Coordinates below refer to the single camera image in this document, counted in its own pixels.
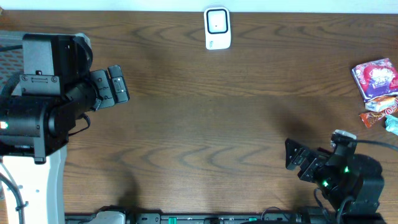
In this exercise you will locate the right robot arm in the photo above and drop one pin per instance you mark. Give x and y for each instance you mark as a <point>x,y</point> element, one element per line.
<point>351,182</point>

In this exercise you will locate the orange Top chocolate bar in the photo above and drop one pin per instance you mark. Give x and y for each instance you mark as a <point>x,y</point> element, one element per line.
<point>370,118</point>

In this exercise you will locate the teal snack packet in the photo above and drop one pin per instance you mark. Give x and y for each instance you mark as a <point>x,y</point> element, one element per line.
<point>391,123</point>

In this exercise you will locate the white barcode scanner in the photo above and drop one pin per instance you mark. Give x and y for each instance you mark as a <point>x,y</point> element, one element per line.
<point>217,28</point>

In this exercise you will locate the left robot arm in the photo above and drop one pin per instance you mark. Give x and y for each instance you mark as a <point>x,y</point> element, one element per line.
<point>39,110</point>

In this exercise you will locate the red purple snack packet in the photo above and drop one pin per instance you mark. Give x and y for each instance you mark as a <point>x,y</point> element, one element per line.
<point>375,79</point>

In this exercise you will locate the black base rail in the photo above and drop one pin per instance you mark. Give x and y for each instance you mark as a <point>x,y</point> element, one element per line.
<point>270,215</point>

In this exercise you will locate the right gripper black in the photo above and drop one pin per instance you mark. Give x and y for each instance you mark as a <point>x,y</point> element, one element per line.
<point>318,156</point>

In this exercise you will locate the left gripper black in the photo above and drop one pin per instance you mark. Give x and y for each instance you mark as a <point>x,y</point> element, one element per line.
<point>104,88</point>

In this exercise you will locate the small orange box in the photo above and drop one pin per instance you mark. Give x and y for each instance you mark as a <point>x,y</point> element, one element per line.
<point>380,104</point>

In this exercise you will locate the dark grey plastic basket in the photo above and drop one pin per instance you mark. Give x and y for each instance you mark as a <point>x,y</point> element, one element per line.
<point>11,60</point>

